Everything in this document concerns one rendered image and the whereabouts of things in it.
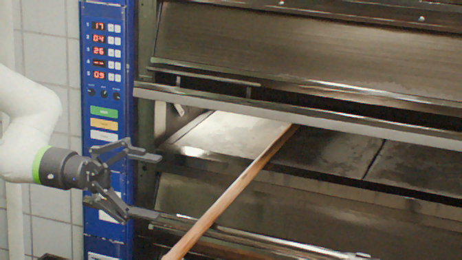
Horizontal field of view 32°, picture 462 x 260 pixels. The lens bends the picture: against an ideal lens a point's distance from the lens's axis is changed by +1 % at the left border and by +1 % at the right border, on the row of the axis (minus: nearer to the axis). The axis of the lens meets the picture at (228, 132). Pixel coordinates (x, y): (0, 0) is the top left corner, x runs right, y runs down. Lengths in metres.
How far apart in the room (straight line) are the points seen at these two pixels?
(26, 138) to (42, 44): 0.64
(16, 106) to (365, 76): 0.86
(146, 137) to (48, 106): 0.55
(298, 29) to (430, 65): 0.35
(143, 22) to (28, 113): 0.54
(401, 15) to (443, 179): 0.53
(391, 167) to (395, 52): 0.42
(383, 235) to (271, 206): 0.33
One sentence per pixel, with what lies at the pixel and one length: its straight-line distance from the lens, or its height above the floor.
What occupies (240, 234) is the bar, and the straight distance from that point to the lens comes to 1.90.
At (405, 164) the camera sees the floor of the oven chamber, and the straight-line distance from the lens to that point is 2.37.
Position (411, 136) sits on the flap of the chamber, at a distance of 1.94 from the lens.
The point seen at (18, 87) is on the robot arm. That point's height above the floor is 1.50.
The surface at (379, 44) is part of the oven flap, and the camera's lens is 2.06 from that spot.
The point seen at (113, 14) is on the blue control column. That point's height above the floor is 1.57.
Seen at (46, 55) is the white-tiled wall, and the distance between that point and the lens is 2.45.
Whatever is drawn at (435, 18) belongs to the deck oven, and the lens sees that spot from 2.02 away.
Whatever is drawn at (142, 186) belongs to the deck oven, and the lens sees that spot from 2.42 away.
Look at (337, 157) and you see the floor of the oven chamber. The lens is 2.37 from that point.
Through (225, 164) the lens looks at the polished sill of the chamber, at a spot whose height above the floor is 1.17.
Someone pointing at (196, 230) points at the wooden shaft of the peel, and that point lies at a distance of 1.83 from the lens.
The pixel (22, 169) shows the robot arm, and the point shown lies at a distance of 1.83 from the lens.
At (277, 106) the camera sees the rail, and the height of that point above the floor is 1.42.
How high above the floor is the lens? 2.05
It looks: 20 degrees down
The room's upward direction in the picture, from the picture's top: 3 degrees clockwise
